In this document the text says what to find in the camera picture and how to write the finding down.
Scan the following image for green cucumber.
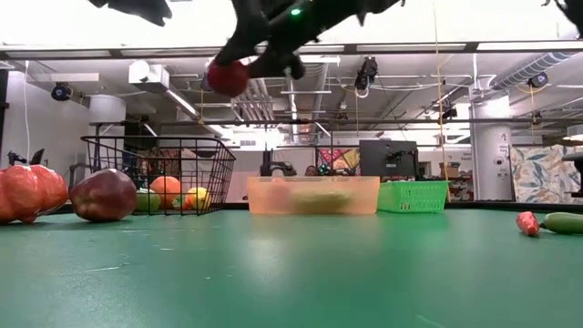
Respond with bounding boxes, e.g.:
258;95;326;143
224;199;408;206
291;190;354;213

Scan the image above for yellow lemon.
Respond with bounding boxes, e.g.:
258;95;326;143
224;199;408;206
186;186;213;211

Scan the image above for red chili pepper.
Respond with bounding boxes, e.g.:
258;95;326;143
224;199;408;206
515;210;542;237

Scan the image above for colourful artwork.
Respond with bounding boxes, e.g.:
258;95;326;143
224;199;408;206
317;148;361;177

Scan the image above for green chili pepper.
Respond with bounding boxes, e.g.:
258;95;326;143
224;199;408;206
539;211;583;236

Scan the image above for black wire basket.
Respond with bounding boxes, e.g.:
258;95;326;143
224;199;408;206
80;135;238;217

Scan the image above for black office chair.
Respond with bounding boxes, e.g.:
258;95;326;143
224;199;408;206
6;148;46;168

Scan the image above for black monitor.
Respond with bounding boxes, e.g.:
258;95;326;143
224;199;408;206
358;139;419;179

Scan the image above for orange translucent plastic bin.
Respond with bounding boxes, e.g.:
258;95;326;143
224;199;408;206
247;176;382;216

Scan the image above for black horizontal rail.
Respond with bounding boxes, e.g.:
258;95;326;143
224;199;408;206
88;117;583;128

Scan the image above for grey overhead frame beam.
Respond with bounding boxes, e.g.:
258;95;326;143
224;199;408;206
0;40;583;60

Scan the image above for black ceiling cable reel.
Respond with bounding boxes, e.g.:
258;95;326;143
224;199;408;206
353;56;379;99
527;71;550;90
50;82;73;102

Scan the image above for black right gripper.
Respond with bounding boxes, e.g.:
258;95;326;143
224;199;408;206
212;0;366;82

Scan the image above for small green plastic basket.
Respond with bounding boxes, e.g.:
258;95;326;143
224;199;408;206
376;180;451;214

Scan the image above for white round column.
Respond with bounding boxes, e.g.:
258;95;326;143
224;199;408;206
470;97;512;204

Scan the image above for white ceiling unit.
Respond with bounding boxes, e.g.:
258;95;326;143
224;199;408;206
128;60;170;94

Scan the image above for black camera stand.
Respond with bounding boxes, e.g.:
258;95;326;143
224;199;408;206
259;149;298;178

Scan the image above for silver ventilation duct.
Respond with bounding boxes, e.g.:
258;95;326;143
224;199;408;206
489;50;578;91

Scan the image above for orange-red peach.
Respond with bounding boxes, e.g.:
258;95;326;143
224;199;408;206
149;176;183;210

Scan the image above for black aluminium table frame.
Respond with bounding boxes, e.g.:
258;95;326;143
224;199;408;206
43;202;583;213

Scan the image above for red fruit with green calyx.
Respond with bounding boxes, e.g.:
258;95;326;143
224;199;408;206
207;58;251;98

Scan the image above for green felt table mat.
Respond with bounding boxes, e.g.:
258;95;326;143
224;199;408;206
0;208;583;328

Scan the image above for green lime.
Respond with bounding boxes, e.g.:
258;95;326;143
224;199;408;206
135;189;163;214

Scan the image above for yellow hanging cord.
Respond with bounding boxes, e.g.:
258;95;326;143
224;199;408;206
430;0;452;202

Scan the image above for dark red apple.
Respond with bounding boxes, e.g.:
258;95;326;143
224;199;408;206
68;168;138;223

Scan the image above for cardboard boxes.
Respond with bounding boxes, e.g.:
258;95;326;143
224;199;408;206
439;161;462;179

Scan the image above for floral patterned panel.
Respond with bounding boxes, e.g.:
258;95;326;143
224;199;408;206
508;144;583;205

